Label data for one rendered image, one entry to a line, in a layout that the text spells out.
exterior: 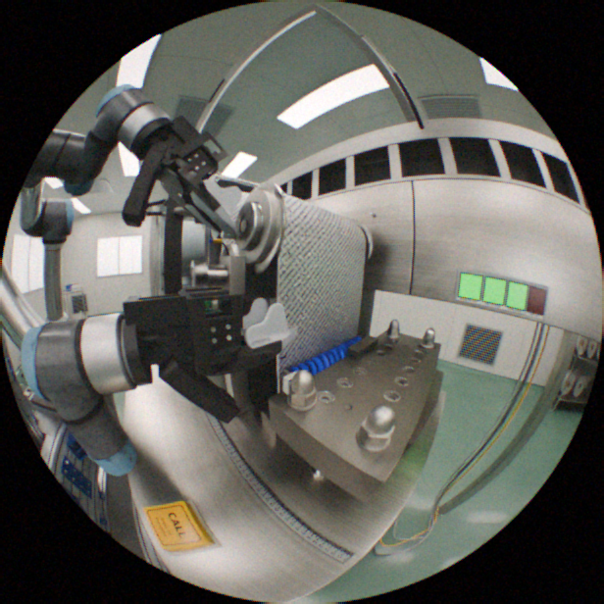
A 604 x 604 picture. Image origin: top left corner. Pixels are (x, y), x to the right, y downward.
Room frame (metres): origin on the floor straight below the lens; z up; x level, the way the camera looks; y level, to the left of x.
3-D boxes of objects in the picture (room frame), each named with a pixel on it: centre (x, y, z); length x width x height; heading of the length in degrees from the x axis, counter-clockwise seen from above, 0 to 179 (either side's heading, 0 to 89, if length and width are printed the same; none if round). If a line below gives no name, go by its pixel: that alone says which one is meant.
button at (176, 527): (-0.01, 0.14, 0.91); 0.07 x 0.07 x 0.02; 44
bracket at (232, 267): (0.27, 0.13, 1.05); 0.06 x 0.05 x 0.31; 134
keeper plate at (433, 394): (0.20, -0.24, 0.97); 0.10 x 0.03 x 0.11; 134
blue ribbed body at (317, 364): (0.29, -0.07, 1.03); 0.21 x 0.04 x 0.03; 134
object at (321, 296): (0.31, -0.05, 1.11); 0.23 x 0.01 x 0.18; 134
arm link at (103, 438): (0.05, 0.25, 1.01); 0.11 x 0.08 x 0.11; 59
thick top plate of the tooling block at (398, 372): (0.25, -0.16, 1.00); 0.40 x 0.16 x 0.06; 134
